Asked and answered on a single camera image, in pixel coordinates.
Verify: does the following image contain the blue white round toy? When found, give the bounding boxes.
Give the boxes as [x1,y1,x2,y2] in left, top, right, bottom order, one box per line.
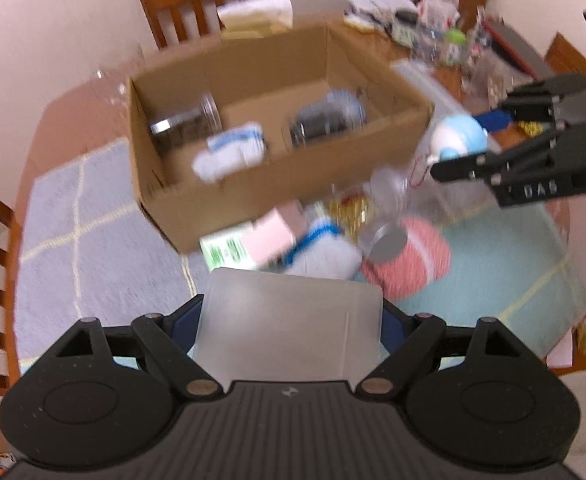
[425,114,488,165]

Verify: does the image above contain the checked grey teal table cloth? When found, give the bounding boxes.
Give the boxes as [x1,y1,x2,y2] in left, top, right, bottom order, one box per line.
[16,137,581,376]

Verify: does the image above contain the dark jar grey lid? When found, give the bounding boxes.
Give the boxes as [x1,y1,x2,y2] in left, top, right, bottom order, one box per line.
[285,89,369,151]

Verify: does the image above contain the white sock blue stripe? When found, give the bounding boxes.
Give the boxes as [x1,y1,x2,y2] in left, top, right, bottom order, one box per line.
[192,121,266,183]
[283,217,364,281]

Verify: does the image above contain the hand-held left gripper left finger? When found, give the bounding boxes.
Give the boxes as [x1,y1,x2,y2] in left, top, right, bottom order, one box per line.
[48,296,222,400]

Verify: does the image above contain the yellow sticky note pad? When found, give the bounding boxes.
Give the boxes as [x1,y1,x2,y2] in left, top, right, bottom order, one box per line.
[345,12,375,31]

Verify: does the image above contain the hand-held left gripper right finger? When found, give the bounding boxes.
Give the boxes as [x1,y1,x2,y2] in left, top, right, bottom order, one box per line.
[357,300,546,400]

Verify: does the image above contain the dark tablet red edge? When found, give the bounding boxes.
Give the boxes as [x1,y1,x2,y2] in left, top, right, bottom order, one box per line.
[483,17,548,86]

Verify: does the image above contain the green lid bottle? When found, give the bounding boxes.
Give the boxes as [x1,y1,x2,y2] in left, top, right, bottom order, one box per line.
[443,27,468,63]

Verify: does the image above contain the tissue box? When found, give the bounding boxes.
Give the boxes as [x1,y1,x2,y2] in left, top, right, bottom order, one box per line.
[216,0,294,40]

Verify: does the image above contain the pink knitted sock roll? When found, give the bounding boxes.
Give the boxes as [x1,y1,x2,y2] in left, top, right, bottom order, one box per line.
[360,216,452,301]

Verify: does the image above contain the pink box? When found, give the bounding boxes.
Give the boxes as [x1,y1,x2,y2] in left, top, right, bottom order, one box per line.
[250,200,306,268]

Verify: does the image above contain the white translucent plastic container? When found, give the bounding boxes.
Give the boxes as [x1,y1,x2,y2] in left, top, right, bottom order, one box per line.
[193,267,385,381]

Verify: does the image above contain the brown cardboard box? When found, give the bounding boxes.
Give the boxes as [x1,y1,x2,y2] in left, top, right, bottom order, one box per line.
[127,24,435,253]

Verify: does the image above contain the gold tinsel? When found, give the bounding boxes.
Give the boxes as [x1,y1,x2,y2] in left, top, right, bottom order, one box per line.
[515,120,556,138]

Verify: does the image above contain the small green white packet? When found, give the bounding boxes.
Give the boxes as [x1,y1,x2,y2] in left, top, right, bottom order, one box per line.
[199,222,260,272]

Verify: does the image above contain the glass cup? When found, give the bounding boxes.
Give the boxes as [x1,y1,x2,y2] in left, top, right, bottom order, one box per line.
[90,67,129,106]

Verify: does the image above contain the clear jar dark contents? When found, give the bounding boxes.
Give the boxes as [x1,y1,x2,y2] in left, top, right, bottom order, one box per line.
[148,92,222,158]

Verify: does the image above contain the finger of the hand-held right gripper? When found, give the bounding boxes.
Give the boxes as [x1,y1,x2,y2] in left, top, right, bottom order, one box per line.
[473,74,586,134]
[429,130,558,191]

